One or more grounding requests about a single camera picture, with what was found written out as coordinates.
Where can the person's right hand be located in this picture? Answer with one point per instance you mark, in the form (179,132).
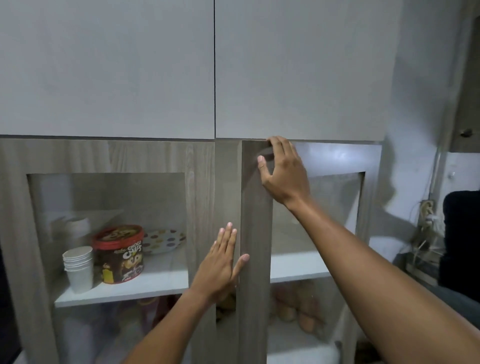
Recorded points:
(287,180)

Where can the person's left hand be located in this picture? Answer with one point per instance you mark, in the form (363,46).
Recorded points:
(217,273)

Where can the person's right middle finger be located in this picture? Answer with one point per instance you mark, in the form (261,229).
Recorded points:
(289,150)

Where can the person's left little finger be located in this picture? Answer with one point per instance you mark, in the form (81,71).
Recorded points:
(214,252)

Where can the person's right thumb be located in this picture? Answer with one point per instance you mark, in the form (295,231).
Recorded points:
(264,167)

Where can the person's left thumb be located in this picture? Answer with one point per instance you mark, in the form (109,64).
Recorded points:
(240,267)

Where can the person's left middle finger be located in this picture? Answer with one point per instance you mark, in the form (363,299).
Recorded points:
(227,240)

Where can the wood framed glass cabinet door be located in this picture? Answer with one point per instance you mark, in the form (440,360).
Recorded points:
(199,187)
(255,225)

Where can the person's left forearm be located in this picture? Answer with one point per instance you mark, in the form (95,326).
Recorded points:
(168,333)

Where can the person's right forearm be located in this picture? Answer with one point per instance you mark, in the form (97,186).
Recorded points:
(375,285)

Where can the polka dot plate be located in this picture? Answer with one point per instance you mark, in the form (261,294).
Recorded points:
(165,242)

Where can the white cabinet shelf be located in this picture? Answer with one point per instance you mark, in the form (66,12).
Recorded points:
(157,281)

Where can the orange plastic jar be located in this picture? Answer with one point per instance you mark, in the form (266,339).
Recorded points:
(300,307)

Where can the plain grey cabinet door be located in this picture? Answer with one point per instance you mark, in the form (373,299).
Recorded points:
(108,67)
(303,67)

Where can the red lidded cereal tin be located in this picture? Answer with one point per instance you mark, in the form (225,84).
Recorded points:
(119,257)

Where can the stack of white paper cups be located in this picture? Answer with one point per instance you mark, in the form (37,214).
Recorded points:
(78,270)

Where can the stack of white bowls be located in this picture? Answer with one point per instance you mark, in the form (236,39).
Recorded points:
(73,230)

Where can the cluttered storage crate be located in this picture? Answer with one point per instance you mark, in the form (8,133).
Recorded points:
(422,264)

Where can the black chair back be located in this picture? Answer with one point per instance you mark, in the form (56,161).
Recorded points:
(461,240)

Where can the brown wooden door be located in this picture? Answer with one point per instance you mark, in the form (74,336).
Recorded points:
(468,75)

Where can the wall power outlet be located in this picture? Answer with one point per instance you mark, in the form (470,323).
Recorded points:
(427,212)

